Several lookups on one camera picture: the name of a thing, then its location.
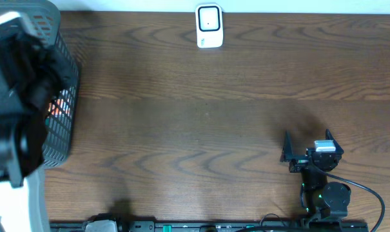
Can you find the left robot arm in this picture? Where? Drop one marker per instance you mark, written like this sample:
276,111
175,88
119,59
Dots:
33,76

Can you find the white barcode scanner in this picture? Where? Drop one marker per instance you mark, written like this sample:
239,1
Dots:
209,26

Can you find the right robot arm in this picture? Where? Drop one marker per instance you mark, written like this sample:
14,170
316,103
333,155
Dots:
324,201

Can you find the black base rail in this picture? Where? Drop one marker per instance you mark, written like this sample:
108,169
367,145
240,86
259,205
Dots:
108,222

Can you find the grey plastic mesh basket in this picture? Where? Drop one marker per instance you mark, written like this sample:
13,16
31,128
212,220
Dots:
46,19

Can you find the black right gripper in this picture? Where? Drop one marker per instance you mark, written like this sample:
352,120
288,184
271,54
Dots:
300,162

